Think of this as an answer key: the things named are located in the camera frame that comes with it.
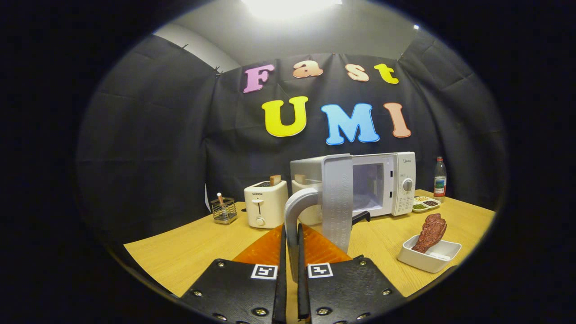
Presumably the plastic bottle with red label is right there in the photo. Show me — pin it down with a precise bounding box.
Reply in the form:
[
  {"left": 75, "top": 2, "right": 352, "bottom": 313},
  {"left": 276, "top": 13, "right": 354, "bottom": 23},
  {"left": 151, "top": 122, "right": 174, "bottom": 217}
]
[{"left": 433, "top": 156, "right": 447, "bottom": 199}]

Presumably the white toaster oven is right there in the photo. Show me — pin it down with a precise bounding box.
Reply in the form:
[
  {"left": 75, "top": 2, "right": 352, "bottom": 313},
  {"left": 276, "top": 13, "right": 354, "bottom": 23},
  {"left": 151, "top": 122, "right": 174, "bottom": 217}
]
[{"left": 284, "top": 152, "right": 417, "bottom": 282}]

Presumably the white rectangular dish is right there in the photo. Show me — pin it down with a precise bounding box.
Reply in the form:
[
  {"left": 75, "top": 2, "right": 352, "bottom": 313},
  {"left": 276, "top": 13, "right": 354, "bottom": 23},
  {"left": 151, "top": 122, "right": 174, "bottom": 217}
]
[{"left": 397, "top": 234, "right": 462, "bottom": 274}]

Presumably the white divided dish with beans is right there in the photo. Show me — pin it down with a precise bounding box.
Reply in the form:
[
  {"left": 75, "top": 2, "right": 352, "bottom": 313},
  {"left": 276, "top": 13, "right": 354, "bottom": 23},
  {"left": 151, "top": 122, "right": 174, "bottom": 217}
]
[{"left": 412, "top": 196, "right": 441, "bottom": 213}]

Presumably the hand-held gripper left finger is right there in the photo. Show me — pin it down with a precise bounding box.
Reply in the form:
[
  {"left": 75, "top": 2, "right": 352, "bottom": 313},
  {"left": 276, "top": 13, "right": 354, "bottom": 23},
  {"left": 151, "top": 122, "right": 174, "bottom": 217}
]
[{"left": 180, "top": 224, "right": 288, "bottom": 324}]

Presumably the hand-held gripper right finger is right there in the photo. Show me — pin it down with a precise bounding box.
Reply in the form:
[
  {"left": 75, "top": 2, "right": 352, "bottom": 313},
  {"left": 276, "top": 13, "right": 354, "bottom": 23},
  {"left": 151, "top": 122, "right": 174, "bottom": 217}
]
[{"left": 297, "top": 224, "right": 405, "bottom": 324}]

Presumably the white bread toaster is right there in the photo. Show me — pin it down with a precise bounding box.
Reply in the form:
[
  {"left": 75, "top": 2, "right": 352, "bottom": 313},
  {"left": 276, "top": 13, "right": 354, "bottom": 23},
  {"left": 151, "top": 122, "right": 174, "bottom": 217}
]
[{"left": 244, "top": 180, "right": 289, "bottom": 229}]

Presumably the brown meat piece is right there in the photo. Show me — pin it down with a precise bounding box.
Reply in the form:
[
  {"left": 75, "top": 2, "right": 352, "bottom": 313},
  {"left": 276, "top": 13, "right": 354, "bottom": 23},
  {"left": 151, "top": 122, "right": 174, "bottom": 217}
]
[{"left": 411, "top": 213, "right": 448, "bottom": 253}]

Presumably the wire mesh holder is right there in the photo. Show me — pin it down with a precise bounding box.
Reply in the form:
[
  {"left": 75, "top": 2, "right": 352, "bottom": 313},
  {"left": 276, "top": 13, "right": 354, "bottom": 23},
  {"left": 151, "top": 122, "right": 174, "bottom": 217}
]
[{"left": 210, "top": 197, "right": 238, "bottom": 225}]

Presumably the black backdrop cloth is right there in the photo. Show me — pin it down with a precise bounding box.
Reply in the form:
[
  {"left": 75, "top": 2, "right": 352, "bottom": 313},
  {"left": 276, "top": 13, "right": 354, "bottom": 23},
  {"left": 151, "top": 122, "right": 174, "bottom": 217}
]
[{"left": 76, "top": 29, "right": 509, "bottom": 252}]

